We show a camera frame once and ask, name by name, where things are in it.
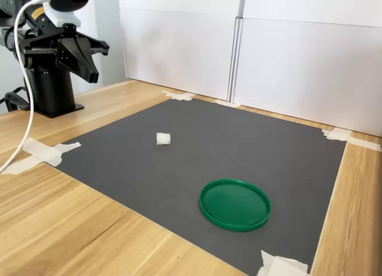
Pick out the small white plastic terminal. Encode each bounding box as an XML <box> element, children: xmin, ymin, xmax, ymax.
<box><xmin>155</xmin><ymin>132</ymin><xmax>172</xmax><ymax>147</ymax></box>

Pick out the round green lid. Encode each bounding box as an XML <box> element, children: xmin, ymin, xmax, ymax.
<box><xmin>199</xmin><ymin>178</ymin><xmax>272</xmax><ymax>233</ymax></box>

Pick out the white masking tape strip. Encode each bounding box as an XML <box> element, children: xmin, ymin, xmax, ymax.
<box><xmin>324</xmin><ymin>131</ymin><xmax>382</xmax><ymax>153</ymax></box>
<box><xmin>161</xmin><ymin>90</ymin><xmax>187</xmax><ymax>101</ymax></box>
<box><xmin>321</xmin><ymin>127</ymin><xmax>352</xmax><ymax>142</ymax></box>
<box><xmin>261</xmin><ymin>249</ymin><xmax>310</xmax><ymax>274</ymax></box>
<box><xmin>214</xmin><ymin>99</ymin><xmax>241</xmax><ymax>108</ymax></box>
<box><xmin>257</xmin><ymin>257</ymin><xmax>281</xmax><ymax>276</ymax></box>
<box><xmin>170</xmin><ymin>92</ymin><xmax>195</xmax><ymax>102</ymax></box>
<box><xmin>0</xmin><ymin>142</ymin><xmax>82</xmax><ymax>176</ymax></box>
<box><xmin>23</xmin><ymin>137</ymin><xmax>64</xmax><ymax>167</ymax></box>

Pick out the dark grey mat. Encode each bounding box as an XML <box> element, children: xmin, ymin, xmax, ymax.
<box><xmin>56</xmin><ymin>97</ymin><xmax>350</xmax><ymax>276</ymax></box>

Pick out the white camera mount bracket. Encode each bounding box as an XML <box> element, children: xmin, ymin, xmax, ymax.
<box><xmin>47</xmin><ymin>9</ymin><xmax>82</xmax><ymax>27</ymax></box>

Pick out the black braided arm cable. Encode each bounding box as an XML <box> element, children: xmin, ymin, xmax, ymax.
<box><xmin>3</xmin><ymin>86</ymin><xmax>32</xmax><ymax>113</ymax></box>

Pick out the white camera cable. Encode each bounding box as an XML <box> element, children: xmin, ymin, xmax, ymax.
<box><xmin>0</xmin><ymin>0</ymin><xmax>49</xmax><ymax>174</ymax></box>

